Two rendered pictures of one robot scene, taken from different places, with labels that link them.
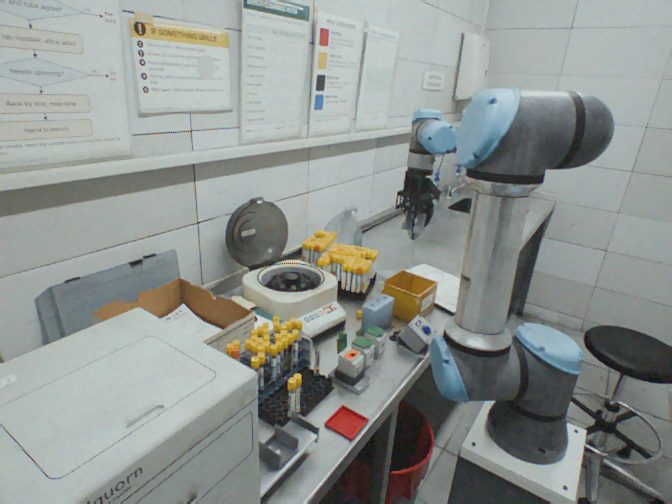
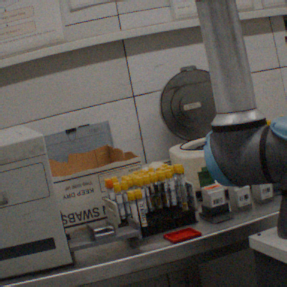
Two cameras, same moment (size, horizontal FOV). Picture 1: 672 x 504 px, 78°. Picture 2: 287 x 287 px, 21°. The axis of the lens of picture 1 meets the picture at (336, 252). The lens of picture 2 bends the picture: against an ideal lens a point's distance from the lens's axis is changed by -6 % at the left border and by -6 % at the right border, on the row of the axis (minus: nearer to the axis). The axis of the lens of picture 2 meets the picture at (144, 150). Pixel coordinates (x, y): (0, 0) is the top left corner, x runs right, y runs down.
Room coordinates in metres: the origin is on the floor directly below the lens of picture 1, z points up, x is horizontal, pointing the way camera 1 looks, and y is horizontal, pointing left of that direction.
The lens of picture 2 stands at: (-0.70, -1.12, 1.38)
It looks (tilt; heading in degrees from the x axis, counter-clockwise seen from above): 10 degrees down; 39
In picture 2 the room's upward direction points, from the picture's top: 11 degrees counter-clockwise
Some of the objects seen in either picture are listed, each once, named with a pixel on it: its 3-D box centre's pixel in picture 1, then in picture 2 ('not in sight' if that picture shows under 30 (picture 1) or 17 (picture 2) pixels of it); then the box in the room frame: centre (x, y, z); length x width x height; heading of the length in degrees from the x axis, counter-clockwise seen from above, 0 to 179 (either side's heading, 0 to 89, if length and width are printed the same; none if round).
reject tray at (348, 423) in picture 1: (346, 422); (181, 235); (0.68, -0.04, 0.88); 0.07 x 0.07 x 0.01; 57
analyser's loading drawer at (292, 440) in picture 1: (269, 458); (92, 235); (0.54, 0.09, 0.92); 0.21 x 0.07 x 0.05; 147
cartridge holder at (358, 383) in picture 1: (349, 374); (215, 211); (0.82, -0.05, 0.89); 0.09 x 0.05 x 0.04; 57
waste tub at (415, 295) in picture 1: (408, 296); not in sight; (1.18, -0.24, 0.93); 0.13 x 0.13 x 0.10; 53
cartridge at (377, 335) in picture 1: (374, 341); (261, 188); (0.94, -0.12, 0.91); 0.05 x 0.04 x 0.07; 57
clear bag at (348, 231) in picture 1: (341, 231); not in sight; (1.63, -0.02, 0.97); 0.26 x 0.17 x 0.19; 163
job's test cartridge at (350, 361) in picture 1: (350, 365); (214, 199); (0.82, -0.05, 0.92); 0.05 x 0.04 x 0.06; 57
